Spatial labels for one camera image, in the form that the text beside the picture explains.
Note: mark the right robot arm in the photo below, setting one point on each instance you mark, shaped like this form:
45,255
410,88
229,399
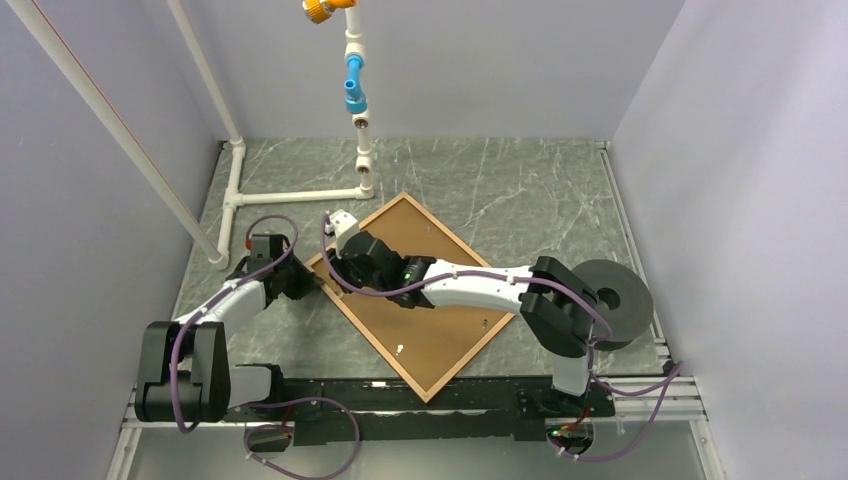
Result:
560,309

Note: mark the wooden picture frame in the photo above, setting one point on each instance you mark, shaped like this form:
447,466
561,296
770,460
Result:
426,347

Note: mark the blue pipe elbow fitting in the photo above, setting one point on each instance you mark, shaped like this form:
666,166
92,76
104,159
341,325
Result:
355,97

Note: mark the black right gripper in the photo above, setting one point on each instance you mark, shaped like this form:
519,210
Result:
339,262

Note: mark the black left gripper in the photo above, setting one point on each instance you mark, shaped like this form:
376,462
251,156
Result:
308,281

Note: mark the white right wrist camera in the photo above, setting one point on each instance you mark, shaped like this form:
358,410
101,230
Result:
341,226

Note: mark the dark grey round disc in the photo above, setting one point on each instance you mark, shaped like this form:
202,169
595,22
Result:
625,301

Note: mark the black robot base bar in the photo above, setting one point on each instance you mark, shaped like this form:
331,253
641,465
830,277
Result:
522,408

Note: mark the orange pipe cap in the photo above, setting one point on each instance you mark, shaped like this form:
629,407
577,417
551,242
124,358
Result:
318,11

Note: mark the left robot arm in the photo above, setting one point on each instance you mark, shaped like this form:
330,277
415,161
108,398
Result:
185,375

